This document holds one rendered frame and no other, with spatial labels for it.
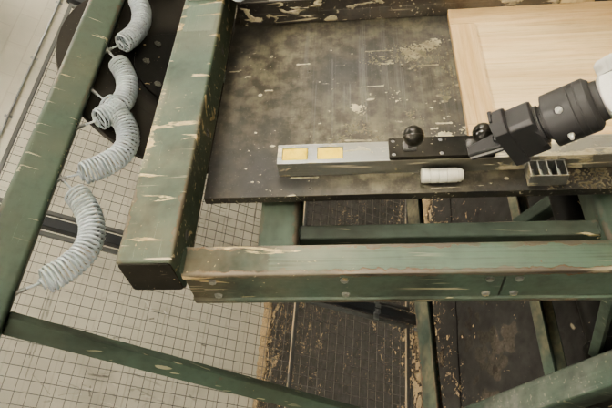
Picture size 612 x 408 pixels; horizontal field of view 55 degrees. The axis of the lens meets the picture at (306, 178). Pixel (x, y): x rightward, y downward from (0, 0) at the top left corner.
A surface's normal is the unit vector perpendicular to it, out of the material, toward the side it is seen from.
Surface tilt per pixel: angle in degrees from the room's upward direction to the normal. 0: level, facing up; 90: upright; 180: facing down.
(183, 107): 58
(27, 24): 90
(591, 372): 0
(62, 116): 90
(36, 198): 90
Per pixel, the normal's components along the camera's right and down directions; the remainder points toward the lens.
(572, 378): -0.89, -0.30
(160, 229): -0.10, -0.61
